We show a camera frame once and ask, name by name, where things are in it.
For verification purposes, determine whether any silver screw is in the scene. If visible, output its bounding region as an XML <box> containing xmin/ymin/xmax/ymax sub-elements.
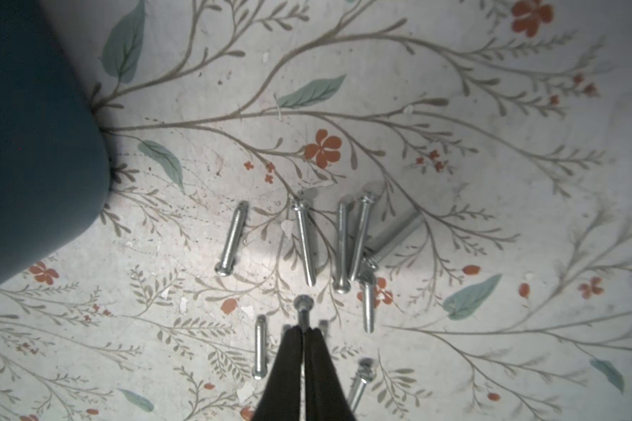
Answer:
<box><xmin>347</xmin><ymin>358</ymin><xmax>376</xmax><ymax>413</ymax></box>
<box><xmin>359</xmin><ymin>270</ymin><xmax>376</xmax><ymax>333</ymax></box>
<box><xmin>292</xmin><ymin>198</ymin><xmax>316</xmax><ymax>287</ymax></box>
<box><xmin>318</xmin><ymin>319</ymin><xmax>329</xmax><ymax>339</ymax></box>
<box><xmin>214</xmin><ymin>201</ymin><xmax>249</xmax><ymax>277</ymax></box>
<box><xmin>333</xmin><ymin>198</ymin><xmax>351</xmax><ymax>294</ymax></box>
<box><xmin>252</xmin><ymin>315</ymin><xmax>268</xmax><ymax>380</ymax></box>
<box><xmin>294</xmin><ymin>295</ymin><xmax>314</xmax><ymax>332</ymax></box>
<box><xmin>363</xmin><ymin>210</ymin><xmax>423</xmax><ymax>269</ymax></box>
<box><xmin>349</xmin><ymin>191</ymin><xmax>378</xmax><ymax>282</ymax></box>

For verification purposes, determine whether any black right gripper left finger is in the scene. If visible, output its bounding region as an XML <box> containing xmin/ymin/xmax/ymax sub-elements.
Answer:
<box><xmin>252</xmin><ymin>326</ymin><xmax>303</xmax><ymax>421</ymax></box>

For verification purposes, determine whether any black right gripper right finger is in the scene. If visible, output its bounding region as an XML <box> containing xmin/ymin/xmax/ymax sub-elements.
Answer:
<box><xmin>304</xmin><ymin>328</ymin><xmax>356</xmax><ymax>421</ymax></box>

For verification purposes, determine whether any teal plastic tray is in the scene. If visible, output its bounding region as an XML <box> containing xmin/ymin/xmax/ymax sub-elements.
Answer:
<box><xmin>0</xmin><ymin>1</ymin><xmax>110</xmax><ymax>284</ymax></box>

